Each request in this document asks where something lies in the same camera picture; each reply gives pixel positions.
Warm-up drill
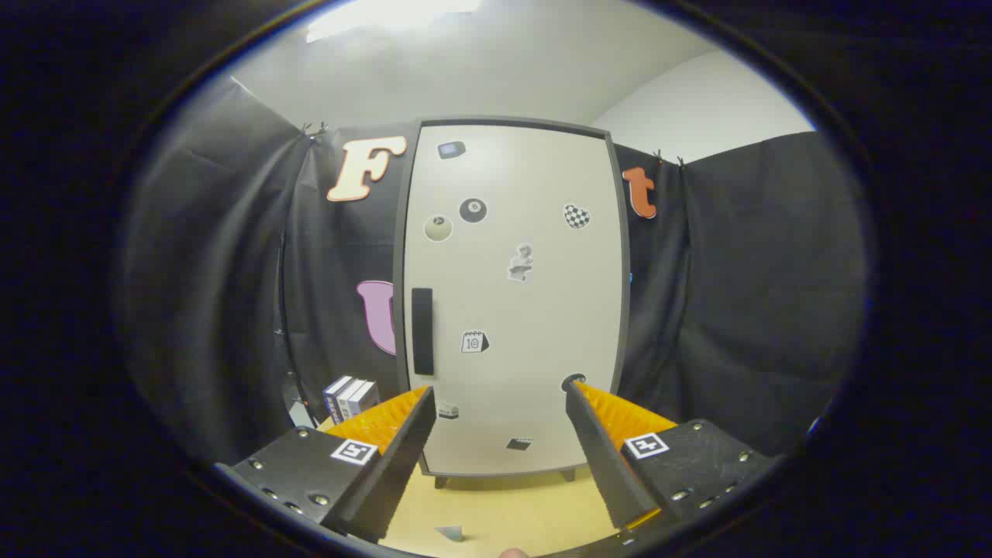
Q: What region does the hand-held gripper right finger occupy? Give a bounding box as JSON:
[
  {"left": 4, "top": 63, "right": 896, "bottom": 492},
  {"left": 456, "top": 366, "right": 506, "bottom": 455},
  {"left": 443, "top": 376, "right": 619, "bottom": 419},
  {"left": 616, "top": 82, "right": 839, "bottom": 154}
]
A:
[{"left": 563, "top": 380, "right": 784, "bottom": 536}]

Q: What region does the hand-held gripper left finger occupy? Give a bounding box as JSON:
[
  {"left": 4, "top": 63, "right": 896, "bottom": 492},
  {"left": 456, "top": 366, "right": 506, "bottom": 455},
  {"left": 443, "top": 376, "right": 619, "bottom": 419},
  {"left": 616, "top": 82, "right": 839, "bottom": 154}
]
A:
[{"left": 213, "top": 385, "right": 437, "bottom": 543}]

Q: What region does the black door handle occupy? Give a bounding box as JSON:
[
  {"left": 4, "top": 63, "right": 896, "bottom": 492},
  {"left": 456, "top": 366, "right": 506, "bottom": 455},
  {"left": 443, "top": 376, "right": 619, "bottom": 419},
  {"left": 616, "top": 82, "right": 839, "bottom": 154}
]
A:
[{"left": 412, "top": 288, "right": 435, "bottom": 377}]

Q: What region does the white cabinet door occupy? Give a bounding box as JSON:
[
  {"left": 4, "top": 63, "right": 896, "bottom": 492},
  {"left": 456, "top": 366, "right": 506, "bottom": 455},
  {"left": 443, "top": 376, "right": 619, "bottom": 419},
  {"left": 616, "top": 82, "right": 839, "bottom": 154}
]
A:
[{"left": 403, "top": 124, "right": 621, "bottom": 475}]

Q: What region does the white spine book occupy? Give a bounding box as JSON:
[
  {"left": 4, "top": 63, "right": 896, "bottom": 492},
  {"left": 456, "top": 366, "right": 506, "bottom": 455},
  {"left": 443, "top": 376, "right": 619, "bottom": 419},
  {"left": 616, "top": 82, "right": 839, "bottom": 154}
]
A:
[{"left": 337, "top": 379, "right": 365, "bottom": 421}]

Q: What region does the dark blue book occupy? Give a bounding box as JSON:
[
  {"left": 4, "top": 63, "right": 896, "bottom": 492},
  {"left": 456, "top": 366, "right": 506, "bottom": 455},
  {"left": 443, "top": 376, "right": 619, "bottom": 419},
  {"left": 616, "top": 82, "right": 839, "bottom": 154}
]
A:
[{"left": 323, "top": 376, "right": 353, "bottom": 425}]

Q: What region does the grey cabinet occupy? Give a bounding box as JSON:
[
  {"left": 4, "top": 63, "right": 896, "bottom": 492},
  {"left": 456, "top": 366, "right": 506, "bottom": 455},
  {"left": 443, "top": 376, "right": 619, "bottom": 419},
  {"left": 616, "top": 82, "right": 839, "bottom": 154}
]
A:
[{"left": 391, "top": 116, "right": 632, "bottom": 489}]

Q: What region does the black backdrop cloth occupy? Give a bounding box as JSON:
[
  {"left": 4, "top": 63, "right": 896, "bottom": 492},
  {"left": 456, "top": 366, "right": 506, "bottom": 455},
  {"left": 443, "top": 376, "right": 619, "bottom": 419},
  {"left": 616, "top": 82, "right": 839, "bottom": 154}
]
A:
[{"left": 116, "top": 77, "right": 869, "bottom": 466}]

